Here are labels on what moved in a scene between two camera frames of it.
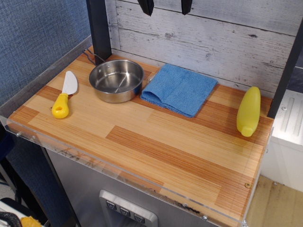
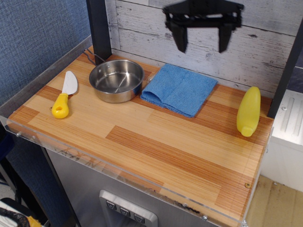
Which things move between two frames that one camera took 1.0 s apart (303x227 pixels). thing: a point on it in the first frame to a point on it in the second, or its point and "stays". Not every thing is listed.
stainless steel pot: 115,81 stays
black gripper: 147,5 to 203,13
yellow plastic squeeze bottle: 249,111 stays
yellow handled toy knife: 60,109 stays
